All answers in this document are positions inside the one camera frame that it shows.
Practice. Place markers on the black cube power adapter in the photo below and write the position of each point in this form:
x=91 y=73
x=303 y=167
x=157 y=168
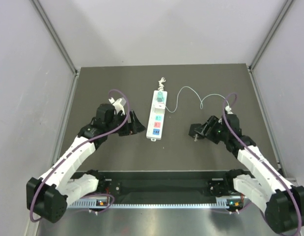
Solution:
x=196 y=131

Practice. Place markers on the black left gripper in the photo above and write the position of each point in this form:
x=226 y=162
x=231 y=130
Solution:
x=133 y=128

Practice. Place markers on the grey slotted cable duct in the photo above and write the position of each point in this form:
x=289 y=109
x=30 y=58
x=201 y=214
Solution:
x=102 y=203

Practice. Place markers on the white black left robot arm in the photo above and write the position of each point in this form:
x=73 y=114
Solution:
x=52 y=193

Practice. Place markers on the aluminium frame post left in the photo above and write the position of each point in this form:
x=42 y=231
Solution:
x=51 y=30

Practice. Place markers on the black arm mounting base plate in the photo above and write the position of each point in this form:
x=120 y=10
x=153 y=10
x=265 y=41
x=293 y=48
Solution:
x=205 y=183

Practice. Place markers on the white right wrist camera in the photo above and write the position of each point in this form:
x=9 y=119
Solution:
x=228 y=110

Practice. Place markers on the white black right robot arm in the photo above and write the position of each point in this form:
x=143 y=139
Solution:
x=281 y=202

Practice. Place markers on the teal USB charger plug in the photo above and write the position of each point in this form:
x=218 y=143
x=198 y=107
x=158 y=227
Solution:
x=160 y=97

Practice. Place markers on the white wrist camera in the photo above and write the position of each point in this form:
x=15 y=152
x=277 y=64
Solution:
x=228 y=110
x=118 y=104

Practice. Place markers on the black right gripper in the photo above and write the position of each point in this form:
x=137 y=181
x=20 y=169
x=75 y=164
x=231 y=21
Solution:
x=212 y=122

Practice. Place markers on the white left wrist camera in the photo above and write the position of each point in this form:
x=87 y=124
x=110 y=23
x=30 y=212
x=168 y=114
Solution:
x=118 y=104

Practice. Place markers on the aluminium frame post right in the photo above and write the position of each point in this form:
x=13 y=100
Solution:
x=287 y=5

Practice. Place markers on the white power strip coloured sockets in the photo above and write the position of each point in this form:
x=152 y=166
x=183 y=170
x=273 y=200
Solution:
x=155 y=121

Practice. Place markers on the aluminium frame post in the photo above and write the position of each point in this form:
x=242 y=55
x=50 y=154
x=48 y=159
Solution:
x=287 y=5
x=51 y=30

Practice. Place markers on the white square charger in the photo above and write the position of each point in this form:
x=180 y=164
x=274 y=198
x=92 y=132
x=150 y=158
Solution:
x=159 y=108

